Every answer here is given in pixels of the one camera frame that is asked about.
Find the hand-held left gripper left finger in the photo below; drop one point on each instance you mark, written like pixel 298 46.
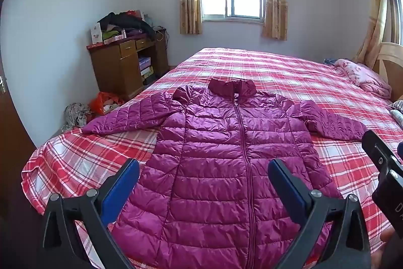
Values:
pixel 121 187

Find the small white box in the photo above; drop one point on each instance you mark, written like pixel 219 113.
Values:
pixel 147 71

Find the pink quilt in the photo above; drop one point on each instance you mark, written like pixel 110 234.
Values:
pixel 366 76

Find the magenta quilted down jacket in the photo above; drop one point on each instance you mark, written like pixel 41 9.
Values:
pixel 220 162

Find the pile of dark clothes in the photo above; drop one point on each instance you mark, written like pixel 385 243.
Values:
pixel 126 23

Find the pink flat box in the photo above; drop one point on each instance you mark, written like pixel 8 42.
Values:
pixel 113 39

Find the brown wooden door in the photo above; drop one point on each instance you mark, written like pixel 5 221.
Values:
pixel 12 130

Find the person's right hand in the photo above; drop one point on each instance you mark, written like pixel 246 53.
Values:
pixel 388 239

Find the red plastic bag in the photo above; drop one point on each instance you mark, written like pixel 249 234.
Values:
pixel 102 102

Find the white upright box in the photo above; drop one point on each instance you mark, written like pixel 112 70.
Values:
pixel 96 33

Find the grey crumpled cloth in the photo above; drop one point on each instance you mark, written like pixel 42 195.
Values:
pixel 75 116

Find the brown wooden desk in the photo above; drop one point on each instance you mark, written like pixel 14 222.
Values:
pixel 110 67

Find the bed with red plaid sheet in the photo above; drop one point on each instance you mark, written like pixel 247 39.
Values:
pixel 267 67

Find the blue cloth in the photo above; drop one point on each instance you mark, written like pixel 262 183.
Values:
pixel 330 61

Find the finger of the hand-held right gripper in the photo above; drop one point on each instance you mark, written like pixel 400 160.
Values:
pixel 376 146

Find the purple box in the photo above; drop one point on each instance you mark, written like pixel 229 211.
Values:
pixel 144 62

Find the wooden headboard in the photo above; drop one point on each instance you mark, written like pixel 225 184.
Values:
pixel 388 67

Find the striped pillow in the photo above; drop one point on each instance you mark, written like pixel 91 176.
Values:
pixel 397 105

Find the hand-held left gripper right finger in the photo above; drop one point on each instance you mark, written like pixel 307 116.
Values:
pixel 288 187

